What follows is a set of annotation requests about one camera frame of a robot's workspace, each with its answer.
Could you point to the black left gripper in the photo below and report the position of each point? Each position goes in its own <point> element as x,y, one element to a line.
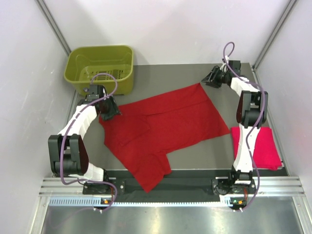
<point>114,110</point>

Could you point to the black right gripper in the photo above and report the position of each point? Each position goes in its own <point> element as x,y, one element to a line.
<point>211,76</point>

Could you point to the red t shirt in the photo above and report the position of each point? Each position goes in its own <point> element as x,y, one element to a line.
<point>147,130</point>

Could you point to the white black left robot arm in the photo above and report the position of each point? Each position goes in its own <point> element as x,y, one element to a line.
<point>68,156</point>

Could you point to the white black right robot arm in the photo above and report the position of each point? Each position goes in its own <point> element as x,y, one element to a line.
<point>250,115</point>

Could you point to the olive green plastic basket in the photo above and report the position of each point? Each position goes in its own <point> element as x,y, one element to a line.
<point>100,63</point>

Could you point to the folded pink t shirt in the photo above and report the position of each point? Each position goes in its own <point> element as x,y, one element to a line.
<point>265,152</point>

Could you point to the slotted grey cable duct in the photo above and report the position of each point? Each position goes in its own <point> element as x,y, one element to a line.
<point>104,202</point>

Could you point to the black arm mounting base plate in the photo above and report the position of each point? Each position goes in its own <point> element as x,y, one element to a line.
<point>219,181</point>

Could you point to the aluminium frame rail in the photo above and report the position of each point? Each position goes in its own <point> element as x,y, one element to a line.
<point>275,186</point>

